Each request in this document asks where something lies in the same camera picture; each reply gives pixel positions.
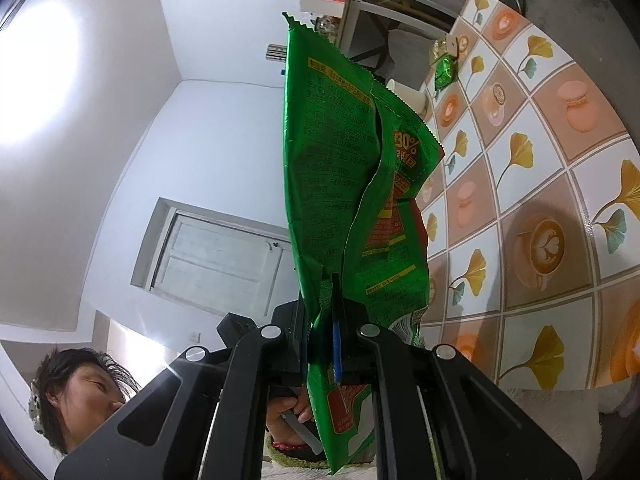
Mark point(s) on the person's left forearm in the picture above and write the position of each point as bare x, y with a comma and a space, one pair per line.
295, 458

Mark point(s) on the patterned tablecloth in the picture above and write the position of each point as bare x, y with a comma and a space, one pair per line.
550, 160

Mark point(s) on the white paper cup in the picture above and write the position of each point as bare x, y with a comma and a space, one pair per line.
407, 97

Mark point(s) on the patterned hair clip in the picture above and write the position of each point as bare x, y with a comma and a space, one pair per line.
35, 410

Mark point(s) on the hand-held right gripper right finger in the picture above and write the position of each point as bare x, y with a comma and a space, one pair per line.
337, 355

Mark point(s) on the green chip bag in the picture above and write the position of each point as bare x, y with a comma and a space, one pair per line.
325, 160

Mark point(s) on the striped paper box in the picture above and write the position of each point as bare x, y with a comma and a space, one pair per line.
276, 53

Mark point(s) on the person's left hand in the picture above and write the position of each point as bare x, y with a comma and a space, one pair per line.
280, 420

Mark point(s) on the glass jar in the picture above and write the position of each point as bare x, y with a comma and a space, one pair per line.
327, 25

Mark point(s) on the person's head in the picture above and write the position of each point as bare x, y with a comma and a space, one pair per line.
85, 395

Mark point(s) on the long grey desk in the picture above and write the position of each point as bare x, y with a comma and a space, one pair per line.
360, 7

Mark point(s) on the white panelled door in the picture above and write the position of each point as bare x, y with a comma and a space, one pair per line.
215, 255

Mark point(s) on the small green packet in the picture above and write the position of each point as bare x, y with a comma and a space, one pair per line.
444, 72

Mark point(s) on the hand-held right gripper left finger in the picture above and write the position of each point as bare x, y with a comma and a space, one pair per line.
250, 360

